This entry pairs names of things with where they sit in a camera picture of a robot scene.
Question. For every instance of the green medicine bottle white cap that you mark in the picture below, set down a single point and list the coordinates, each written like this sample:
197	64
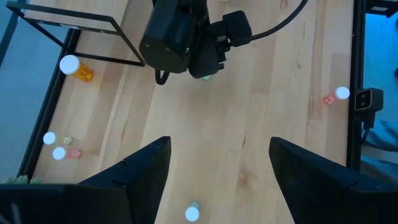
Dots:
206	78

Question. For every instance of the green plant in white pot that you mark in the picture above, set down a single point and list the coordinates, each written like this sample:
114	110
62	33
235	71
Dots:
21	180

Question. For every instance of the pink medicine bottle white cap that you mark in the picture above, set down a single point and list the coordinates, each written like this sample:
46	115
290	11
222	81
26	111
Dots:
342	92
59	153

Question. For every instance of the black table-level camera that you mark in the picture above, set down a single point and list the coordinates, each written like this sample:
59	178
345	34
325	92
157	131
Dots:
368	99

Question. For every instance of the large orange medicine bottle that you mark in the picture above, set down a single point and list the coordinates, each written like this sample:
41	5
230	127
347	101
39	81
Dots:
81	72

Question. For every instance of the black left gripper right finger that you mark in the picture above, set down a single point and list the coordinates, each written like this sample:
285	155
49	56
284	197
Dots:
326	193

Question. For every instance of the black aluminium frame rail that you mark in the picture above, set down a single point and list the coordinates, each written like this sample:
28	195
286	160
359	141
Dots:
46	109
354	62

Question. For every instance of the yellow-green medicine bottle white cap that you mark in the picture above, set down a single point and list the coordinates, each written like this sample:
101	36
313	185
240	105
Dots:
49	138

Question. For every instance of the wooden shelf black frame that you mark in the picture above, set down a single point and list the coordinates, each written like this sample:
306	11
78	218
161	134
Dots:
77	4

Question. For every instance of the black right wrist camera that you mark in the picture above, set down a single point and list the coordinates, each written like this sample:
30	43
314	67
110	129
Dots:
237	28

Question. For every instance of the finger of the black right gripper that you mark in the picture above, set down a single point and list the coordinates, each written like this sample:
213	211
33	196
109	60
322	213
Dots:
197	63
216	59

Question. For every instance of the blue medicine bottle white cap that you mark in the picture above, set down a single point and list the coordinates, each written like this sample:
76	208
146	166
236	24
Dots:
192	214

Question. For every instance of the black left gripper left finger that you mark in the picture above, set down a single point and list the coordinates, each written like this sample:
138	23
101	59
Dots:
140	180

